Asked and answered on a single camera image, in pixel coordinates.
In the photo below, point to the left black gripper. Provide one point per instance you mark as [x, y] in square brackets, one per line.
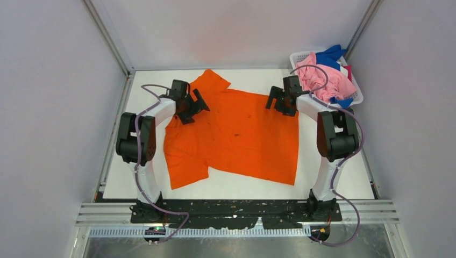
[197, 107]

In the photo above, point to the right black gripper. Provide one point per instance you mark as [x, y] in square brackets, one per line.
[276, 92]

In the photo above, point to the orange t-shirt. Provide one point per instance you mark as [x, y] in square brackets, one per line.
[238, 134]

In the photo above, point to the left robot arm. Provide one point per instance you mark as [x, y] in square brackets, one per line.
[136, 139]

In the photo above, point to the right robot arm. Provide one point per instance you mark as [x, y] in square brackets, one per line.
[337, 138]

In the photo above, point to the blue t-shirt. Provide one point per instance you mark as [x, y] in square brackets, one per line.
[333, 57]

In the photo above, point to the pink t-shirt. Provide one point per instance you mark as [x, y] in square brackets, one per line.
[324, 81]

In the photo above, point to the red garment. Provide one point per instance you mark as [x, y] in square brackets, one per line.
[348, 72]

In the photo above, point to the aluminium frame rail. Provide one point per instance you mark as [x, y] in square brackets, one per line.
[104, 22]

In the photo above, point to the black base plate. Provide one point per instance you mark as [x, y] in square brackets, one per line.
[232, 214]

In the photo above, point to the white slotted cable duct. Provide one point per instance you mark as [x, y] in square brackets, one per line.
[162, 232]

